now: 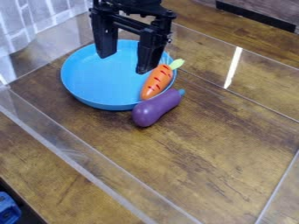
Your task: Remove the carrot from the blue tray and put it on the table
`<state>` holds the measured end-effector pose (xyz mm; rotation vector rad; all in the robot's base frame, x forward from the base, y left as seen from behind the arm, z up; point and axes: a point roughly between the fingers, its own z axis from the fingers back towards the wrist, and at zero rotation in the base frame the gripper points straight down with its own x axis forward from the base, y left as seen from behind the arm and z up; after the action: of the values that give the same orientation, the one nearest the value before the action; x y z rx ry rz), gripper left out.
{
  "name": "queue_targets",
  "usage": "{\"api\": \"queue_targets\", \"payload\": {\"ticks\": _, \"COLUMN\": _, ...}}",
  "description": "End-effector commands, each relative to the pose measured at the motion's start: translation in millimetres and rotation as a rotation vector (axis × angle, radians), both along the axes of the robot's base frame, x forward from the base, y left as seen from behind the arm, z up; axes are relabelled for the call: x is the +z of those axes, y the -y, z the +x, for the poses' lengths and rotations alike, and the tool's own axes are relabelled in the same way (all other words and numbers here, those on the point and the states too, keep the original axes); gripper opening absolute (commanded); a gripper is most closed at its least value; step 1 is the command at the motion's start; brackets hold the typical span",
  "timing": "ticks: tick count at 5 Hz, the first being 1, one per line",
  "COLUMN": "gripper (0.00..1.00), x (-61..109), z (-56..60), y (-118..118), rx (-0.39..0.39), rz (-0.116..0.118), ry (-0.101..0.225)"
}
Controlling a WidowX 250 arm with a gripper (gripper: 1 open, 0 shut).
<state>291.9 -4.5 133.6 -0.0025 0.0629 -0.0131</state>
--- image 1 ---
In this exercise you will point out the black baseboard strip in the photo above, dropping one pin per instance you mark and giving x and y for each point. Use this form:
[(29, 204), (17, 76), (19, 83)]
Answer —
[(255, 16)]

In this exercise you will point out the blue round plastic tray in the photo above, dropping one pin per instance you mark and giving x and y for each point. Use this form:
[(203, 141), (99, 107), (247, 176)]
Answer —
[(107, 83)]

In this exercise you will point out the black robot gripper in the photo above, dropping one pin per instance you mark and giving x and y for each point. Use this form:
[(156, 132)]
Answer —
[(109, 15)]

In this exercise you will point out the blue object at corner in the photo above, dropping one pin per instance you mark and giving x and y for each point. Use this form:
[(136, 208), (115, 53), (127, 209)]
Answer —
[(9, 210)]

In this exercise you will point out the orange toy carrot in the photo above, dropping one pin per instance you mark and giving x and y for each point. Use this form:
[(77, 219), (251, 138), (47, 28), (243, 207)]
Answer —
[(159, 79)]

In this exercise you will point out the white patterned curtain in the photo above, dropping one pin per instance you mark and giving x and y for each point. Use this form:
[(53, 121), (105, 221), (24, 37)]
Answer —
[(27, 17)]

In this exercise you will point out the purple toy eggplant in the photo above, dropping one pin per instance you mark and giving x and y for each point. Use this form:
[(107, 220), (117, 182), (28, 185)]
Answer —
[(148, 111)]

